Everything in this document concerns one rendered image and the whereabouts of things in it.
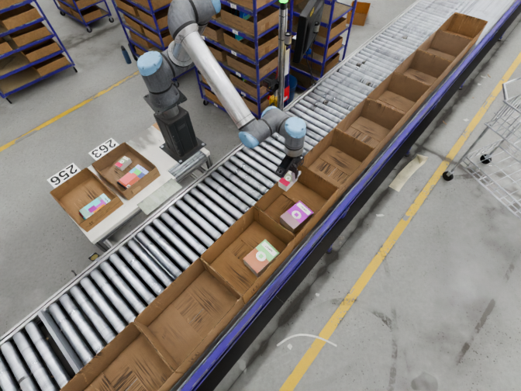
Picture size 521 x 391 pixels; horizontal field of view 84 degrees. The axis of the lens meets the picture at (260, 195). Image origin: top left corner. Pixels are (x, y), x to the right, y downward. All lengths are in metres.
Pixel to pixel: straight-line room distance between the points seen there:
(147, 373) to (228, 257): 0.63
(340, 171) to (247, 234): 0.75
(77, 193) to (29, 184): 1.55
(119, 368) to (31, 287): 1.70
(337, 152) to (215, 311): 1.27
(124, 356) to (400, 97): 2.48
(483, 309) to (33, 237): 3.87
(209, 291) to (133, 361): 0.44
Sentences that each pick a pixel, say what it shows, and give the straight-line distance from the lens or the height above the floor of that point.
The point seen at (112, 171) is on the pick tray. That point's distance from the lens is 2.38.
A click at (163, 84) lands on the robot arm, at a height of 1.34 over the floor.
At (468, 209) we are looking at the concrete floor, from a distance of 3.34.
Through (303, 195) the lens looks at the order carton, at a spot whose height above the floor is 0.89.
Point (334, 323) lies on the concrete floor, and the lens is 2.47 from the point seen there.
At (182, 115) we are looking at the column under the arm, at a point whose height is 1.08.
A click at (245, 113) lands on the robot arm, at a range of 1.29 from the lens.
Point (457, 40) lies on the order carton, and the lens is 3.26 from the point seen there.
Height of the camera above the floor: 2.39
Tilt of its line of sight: 56 degrees down
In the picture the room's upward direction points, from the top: 3 degrees counter-clockwise
